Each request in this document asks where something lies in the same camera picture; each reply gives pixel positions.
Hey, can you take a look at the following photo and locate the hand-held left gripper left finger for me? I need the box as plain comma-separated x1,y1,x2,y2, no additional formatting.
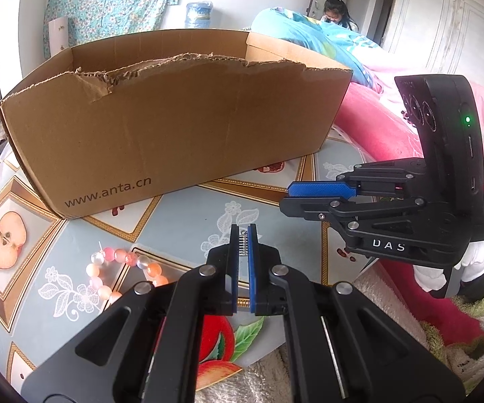
21,224,240,403

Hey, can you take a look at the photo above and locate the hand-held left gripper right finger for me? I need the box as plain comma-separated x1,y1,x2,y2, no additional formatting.
247,224,466,403

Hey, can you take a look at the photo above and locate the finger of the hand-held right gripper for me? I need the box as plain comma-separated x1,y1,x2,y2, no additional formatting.
287,159,428,199
279,196,428,236

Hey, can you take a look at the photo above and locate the pink bead bracelet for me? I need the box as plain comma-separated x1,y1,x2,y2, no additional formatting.
86,241,170,307

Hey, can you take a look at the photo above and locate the brown cardboard box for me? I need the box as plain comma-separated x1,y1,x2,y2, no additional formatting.
0,29,354,220

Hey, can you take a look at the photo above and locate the person's right hand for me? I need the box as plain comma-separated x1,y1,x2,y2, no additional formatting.
413,237,484,292

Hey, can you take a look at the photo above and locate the fruit print tablecloth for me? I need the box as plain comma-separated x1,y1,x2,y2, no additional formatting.
0,128,377,393

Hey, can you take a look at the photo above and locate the pink bed blanket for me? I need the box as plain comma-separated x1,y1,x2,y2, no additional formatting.
330,63,484,345

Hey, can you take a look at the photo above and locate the blue printed quilt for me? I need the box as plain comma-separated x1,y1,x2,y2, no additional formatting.
251,7,386,89

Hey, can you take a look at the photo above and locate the green patterned cloth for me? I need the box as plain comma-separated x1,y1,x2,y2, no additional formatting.
418,289,484,391

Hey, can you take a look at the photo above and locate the blue water bottle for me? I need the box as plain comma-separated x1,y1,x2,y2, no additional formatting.
184,1,214,30

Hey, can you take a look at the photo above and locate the pale upright board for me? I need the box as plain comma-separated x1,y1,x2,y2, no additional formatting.
48,16,70,57

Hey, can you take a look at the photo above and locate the teal floral wall cloth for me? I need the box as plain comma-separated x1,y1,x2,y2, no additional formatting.
42,0,183,49

